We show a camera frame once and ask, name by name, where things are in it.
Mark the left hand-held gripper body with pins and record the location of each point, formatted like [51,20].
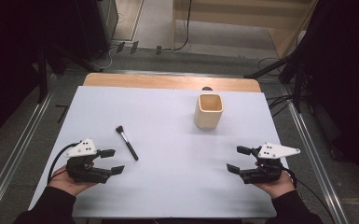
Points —
[82,169]

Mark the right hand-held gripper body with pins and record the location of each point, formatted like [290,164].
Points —
[265,171]

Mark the black makeup brush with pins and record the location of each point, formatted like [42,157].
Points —
[127,142]

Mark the person's right hand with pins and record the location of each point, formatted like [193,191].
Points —
[276,188]

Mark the person's left hand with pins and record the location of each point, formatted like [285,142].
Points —
[65,183]

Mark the beige square cup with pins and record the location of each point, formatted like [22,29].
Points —
[208,116]

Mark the white board sheet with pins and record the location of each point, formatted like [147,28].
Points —
[174,168]

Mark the dark round table grommet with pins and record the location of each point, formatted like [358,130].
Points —
[207,88]

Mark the black metal stand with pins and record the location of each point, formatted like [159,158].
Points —
[42,77]
[296,84]

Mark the dark curtain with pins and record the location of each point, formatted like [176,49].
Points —
[6,62]
[348,77]

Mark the black cabinet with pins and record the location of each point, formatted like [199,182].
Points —
[96,28]

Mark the light wooden steps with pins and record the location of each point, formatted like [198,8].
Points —
[230,18]

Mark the aluminium floor rail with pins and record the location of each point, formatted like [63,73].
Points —
[314,149]
[15,152]

